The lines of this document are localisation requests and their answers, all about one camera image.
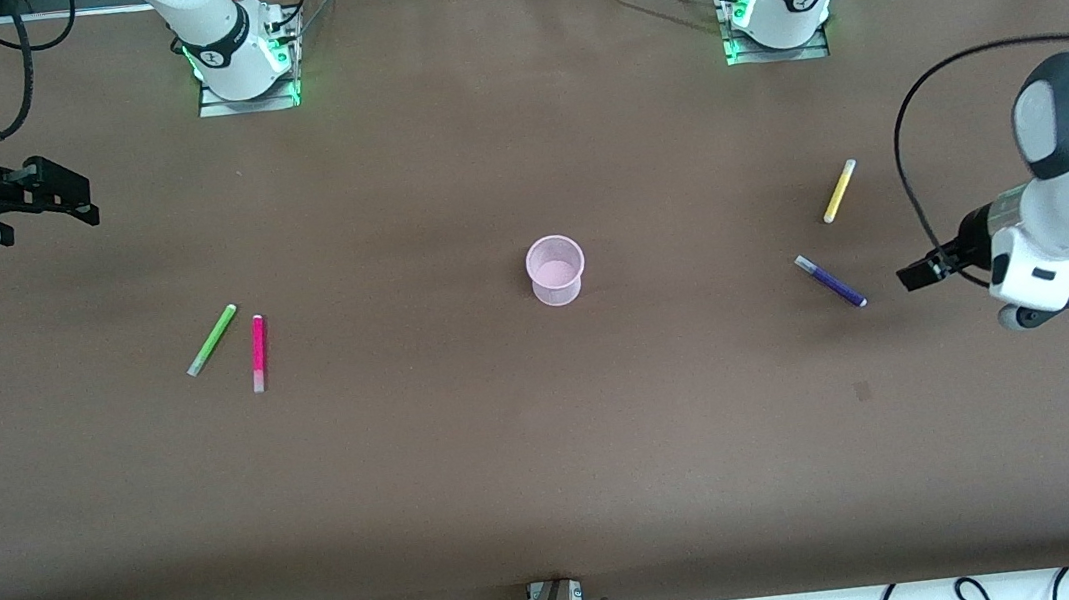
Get pink pen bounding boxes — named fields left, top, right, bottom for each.
left=244, top=314, right=273, bottom=394

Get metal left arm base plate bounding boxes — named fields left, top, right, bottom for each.
left=714, top=0, right=832, bottom=70

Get purple pen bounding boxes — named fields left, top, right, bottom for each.
left=793, top=248, right=870, bottom=316

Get looped black floor cables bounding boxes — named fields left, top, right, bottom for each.
left=861, top=563, right=1069, bottom=600

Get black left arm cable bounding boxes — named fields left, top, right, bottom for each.
left=883, top=30, right=1069, bottom=298

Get yellow pen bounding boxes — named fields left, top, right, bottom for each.
left=816, top=158, right=864, bottom=226

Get green pen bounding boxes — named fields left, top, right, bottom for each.
left=179, top=303, right=246, bottom=379

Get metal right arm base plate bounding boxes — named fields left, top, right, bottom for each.
left=190, top=25, right=308, bottom=120

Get pink plastic cup holder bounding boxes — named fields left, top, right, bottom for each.
left=522, top=231, right=590, bottom=310

